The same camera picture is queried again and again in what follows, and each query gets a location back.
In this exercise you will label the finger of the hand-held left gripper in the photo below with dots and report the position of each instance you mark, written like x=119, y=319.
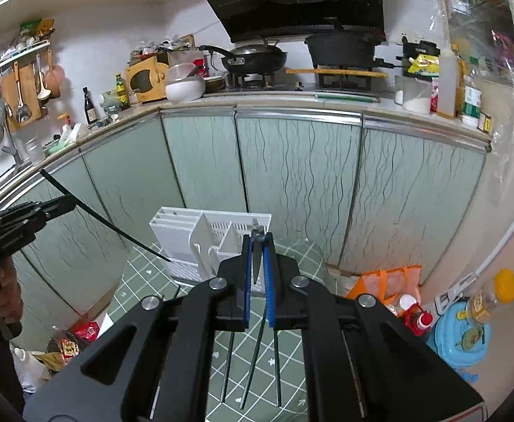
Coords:
x=59, y=215
x=57, y=204

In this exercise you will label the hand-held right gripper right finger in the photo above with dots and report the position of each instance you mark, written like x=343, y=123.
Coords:
x=271, y=299

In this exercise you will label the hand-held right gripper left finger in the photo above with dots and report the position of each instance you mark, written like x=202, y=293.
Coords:
x=247, y=299

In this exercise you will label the black chopstick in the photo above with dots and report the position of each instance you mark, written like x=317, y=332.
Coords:
x=227, y=369
x=257, y=259
x=277, y=369
x=55, y=183
x=252, y=360

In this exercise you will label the white utensil holder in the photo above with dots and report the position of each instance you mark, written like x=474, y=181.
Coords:
x=173, y=237

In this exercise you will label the person's left hand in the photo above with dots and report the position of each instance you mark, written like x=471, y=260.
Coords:
x=11, y=290

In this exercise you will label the clear glass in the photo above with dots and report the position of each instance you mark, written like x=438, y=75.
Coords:
x=35, y=151

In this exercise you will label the metal faucet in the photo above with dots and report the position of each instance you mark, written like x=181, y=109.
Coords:
x=14, y=156

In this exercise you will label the white tissue packet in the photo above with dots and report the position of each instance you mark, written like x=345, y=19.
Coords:
x=70, y=134

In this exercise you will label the metal slotted spatula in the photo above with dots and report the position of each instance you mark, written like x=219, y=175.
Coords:
x=23, y=114

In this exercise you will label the dark sauce bottle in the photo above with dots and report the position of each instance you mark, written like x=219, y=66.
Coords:
x=91, y=112

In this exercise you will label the orange bag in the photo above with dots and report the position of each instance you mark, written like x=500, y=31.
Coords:
x=371, y=283

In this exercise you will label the cardboard piece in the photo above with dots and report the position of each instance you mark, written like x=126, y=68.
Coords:
x=94, y=312

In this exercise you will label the metal ladle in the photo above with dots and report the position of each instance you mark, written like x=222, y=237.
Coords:
x=43, y=92

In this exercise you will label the hanging wooden cutting board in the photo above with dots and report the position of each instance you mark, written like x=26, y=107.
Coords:
x=8, y=96

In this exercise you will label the green glass bottle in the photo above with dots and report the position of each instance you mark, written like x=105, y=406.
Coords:
x=122, y=96

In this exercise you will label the red snack bag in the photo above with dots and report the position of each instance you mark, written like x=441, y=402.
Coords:
x=70, y=347

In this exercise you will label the red capped dark bottle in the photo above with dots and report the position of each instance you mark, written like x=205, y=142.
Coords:
x=422, y=318

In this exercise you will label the yellow wooden box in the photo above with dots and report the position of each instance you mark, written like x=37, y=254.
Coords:
x=160, y=74

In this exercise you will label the white bowl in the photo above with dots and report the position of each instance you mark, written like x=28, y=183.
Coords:
x=182, y=92

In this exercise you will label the green snack packet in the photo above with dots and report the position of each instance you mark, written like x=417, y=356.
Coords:
x=35, y=27

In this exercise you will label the clear plastic bowl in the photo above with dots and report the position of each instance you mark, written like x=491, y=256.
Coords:
x=180, y=71

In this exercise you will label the white clip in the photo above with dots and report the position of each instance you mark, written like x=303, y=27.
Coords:
x=452, y=294

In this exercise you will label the blue plastic container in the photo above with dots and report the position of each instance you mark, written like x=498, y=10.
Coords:
x=454, y=347

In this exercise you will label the yellow capped jar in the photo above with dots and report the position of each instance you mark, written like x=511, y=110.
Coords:
x=485, y=303

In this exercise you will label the gas stove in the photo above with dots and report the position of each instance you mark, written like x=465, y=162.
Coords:
x=257, y=82

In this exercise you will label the white pipe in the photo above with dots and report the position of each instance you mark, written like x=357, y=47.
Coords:
x=498, y=250

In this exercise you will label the black frying pan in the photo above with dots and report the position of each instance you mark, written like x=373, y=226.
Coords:
x=252, y=59

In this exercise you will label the black cast iron pot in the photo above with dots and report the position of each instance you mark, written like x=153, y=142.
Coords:
x=340, y=50

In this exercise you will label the white squeeze bottle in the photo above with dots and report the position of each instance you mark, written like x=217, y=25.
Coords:
x=448, y=88

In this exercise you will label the small yellow jar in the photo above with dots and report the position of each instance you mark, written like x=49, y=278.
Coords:
x=485, y=122

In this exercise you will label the green label plastic bottle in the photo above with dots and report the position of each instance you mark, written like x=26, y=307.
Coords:
x=471, y=105

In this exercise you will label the yellow snack packet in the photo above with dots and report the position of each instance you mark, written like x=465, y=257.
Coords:
x=424, y=65

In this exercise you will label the black lidded blender jar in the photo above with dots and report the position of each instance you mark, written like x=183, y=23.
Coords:
x=419, y=46

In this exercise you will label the black range hood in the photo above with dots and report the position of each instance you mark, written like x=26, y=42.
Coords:
x=292, y=0

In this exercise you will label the plastic covered shelf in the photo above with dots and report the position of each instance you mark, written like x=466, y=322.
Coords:
x=481, y=30

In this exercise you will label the metal wall rack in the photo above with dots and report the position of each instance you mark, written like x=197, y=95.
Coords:
x=19, y=55

